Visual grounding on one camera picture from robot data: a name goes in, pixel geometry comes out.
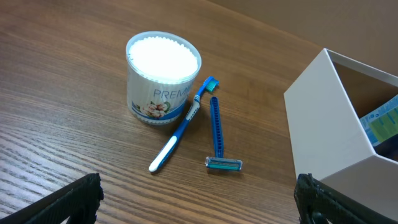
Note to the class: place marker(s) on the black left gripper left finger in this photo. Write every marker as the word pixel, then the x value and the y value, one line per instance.
pixel 75 203

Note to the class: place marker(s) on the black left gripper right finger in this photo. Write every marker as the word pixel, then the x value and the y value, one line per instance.
pixel 319 203

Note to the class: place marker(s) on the clear spray bottle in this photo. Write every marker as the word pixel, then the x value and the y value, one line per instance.
pixel 380 127

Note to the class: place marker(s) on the cotton swab tub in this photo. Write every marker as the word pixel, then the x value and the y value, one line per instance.
pixel 161 70

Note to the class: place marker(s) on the white cardboard box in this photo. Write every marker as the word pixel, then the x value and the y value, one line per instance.
pixel 324 109

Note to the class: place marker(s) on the blue disposable razor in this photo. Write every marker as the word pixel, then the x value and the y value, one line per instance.
pixel 219 162

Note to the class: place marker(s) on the blue white toothbrush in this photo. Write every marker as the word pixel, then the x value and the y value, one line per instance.
pixel 209 85

